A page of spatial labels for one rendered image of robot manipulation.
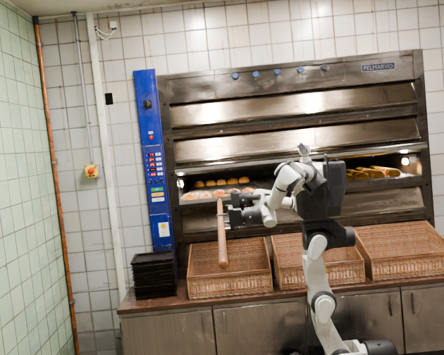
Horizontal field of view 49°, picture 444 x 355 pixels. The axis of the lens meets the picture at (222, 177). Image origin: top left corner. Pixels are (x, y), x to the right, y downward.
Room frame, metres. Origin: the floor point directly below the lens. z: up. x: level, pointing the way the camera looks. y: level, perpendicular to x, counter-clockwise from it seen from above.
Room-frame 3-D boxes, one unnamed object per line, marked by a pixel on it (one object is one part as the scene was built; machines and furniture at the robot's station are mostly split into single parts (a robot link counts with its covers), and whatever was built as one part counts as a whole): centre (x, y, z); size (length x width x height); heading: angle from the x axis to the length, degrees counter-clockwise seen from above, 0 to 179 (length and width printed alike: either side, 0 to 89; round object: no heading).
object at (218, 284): (3.31, 0.01, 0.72); 0.56 x 0.49 x 0.28; 89
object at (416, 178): (3.60, -0.57, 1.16); 1.80 x 0.06 x 0.04; 90
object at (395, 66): (3.61, -0.57, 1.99); 1.80 x 0.08 x 0.21; 90
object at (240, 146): (3.58, -0.57, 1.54); 1.79 x 0.11 x 0.19; 90
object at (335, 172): (2.70, -0.53, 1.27); 0.34 x 0.30 x 0.36; 169
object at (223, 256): (2.34, 0.03, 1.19); 1.71 x 0.03 x 0.03; 0
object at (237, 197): (3.12, -0.11, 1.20); 0.12 x 0.10 x 0.13; 55
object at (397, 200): (3.58, -0.57, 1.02); 1.79 x 0.11 x 0.19; 90
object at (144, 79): (4.51, 0.48, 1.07); 1.93 x 0.16 x 2.15; 0
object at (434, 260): (3.31, -1.18, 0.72); 0.56 x 0.49 x 0.28; 88
